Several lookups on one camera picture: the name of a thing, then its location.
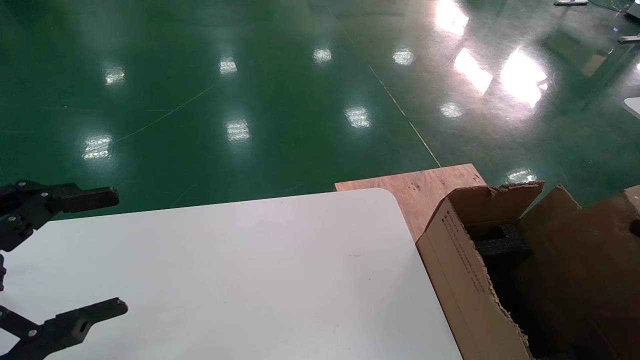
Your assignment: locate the big brown cardboard box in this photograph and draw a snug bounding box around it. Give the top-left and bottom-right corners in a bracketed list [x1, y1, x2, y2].
[416, 180, 640, 360]

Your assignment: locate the black foam block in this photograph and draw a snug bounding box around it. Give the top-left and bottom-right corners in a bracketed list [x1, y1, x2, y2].
[472, 223, 534, 262]

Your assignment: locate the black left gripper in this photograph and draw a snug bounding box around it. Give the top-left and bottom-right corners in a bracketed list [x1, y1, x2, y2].
[0, 180, 129, 360]

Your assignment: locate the plywood board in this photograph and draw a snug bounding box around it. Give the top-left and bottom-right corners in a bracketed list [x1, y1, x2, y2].
[334, 163, 487, 244]

